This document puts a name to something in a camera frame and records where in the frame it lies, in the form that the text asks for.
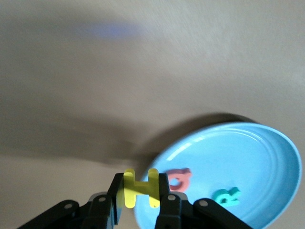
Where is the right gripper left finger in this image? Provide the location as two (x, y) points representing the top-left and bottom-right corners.
(81, 173), (124, 229)

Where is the teal foam letter R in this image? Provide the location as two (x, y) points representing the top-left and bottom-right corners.
(212, 187), (241, 207)

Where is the brown table cover sheet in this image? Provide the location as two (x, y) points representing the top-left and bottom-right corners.
(0, 0), (305, 229)

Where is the yellow foam letter H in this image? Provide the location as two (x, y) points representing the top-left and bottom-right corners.
(123, 168), (161, 209)

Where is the red foam letter Q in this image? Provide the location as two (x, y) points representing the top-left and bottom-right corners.
(165, 167), (193, 193)

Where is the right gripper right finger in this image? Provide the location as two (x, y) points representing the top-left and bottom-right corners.
(154, 173), (191, 229)

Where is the blue plate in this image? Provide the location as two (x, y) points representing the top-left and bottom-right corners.
(133, 123), (300, 229)

